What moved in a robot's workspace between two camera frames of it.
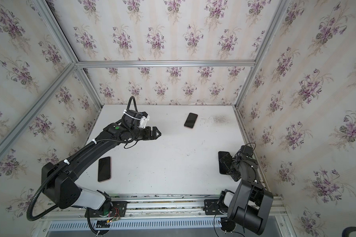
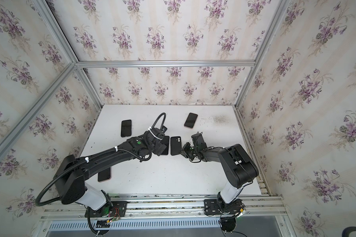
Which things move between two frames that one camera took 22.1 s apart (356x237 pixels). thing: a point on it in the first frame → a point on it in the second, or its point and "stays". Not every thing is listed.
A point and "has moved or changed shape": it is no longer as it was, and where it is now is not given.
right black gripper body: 234,165 → 191,150
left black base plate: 114,209 stays
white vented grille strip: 67,225 stays
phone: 224,158 has moved or changed shape
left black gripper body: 148,133 → 158,145
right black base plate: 213,207 stays
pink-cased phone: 104,169 stays
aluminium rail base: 160,207 stays
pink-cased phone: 190,120 stays
